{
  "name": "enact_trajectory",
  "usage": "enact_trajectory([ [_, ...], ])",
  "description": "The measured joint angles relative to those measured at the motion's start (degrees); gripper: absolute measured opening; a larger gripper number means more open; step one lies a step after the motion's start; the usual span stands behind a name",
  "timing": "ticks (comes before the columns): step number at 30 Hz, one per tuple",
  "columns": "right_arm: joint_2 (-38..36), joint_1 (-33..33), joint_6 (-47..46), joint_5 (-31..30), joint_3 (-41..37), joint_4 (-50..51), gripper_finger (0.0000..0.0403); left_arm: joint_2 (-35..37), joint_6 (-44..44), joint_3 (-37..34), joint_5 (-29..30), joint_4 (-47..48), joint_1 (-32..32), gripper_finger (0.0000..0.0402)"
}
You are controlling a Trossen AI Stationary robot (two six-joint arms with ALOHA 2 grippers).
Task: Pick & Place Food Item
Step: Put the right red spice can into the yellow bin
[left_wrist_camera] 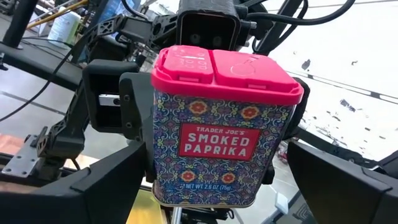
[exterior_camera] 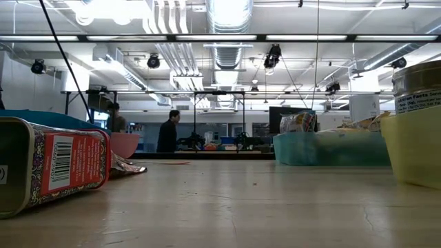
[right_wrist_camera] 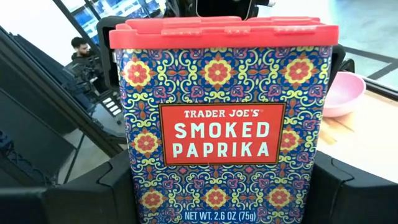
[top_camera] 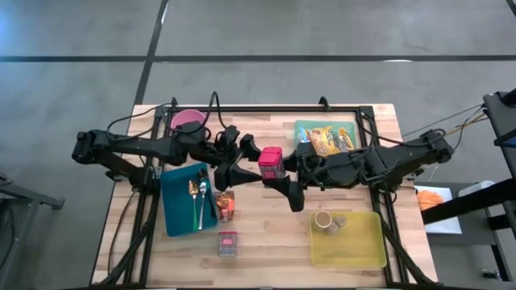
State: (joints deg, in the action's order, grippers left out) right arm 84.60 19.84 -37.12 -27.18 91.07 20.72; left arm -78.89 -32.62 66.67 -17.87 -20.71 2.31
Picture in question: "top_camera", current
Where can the light green plastic tray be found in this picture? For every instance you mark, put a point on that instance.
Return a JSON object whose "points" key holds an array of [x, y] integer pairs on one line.
{"points": [[322, 123]]}

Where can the round metal spice tin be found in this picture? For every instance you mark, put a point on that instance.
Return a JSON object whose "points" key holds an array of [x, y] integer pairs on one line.
{"points": [[323, 220]]}

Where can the yellow plastic tray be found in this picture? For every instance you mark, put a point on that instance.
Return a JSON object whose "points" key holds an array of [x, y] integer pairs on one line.
{"points": [[354, 245]]}

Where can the orange snack bag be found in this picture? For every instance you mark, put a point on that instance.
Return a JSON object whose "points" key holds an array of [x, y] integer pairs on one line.
{"points": [[224, 205]]}

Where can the silver fork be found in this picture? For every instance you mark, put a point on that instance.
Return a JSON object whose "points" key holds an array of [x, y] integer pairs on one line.
{"points": [[203, 187]]}

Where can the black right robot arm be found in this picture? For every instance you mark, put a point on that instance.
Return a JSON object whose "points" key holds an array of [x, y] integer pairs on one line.
{"points": [[395, 161]]}

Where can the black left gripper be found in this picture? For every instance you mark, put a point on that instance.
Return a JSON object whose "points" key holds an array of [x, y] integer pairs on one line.
{"points": [[221, 156]]}

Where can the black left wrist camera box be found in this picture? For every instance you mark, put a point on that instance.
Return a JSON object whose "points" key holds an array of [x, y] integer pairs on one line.
{"points": [[226, 137]]}

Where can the small spice jar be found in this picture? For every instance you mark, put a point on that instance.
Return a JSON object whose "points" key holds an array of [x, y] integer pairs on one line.
{"points": [[341, 221]]}

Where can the white paper sheet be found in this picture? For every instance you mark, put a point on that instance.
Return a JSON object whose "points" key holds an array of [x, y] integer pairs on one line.
{"points": [[445, 225]]}

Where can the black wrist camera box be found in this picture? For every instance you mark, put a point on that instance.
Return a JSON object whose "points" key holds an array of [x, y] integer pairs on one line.
{"points": [[226, 137], [309, 150]]}

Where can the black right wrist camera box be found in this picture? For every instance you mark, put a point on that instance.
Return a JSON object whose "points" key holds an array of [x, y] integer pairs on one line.
{"points": [[309, 150]]}

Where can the white box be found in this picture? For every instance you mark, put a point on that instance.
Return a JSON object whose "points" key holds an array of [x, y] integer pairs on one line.
{"points": [[475, 187]]}

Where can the clear glass spice jar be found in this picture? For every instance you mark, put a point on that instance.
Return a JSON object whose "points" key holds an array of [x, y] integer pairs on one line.
{"points": [[331, 229]]}

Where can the orange cloth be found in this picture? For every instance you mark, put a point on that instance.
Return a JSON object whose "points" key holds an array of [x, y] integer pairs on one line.
{"points": [[429, 200]]}

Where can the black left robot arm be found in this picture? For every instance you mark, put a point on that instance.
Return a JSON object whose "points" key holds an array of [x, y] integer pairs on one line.
{"points": [[133, 147]]}

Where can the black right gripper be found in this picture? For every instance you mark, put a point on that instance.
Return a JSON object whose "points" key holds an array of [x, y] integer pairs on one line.
{"points": [[311, 173]]}

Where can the dark teal plastic tray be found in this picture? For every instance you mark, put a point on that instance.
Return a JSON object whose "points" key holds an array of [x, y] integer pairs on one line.
{"points": [[177, 209]]}

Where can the black equipment cart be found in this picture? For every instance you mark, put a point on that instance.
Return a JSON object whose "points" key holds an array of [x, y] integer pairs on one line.
{"points": [[500, 121]]}

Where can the black table frame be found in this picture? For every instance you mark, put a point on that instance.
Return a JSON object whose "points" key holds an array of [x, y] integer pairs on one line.
{"points": [[282, 109]]}

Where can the yellow creamy chicken ramen packet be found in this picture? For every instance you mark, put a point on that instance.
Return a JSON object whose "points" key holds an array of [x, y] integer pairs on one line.
{"points": [[322, 141]]}

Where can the pink bowl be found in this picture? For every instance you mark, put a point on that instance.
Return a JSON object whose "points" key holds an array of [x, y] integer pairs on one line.
{"points": [[187, 117]]}

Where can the gold spoon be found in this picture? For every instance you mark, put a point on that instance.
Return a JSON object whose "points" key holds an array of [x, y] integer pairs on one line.
{"points": [[193, 187]]}

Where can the blue ramen packet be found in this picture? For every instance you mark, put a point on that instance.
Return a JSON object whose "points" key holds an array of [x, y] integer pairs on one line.
{"points": [[304, 135]]}

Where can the patterned tin with red lid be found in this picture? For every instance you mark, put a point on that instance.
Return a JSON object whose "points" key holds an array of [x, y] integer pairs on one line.
{"points": [[228, 243], [271, 161]]}

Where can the grey metal stand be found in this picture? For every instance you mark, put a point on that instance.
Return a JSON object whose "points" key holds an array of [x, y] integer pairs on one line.
{"points": [[32, 199]]}

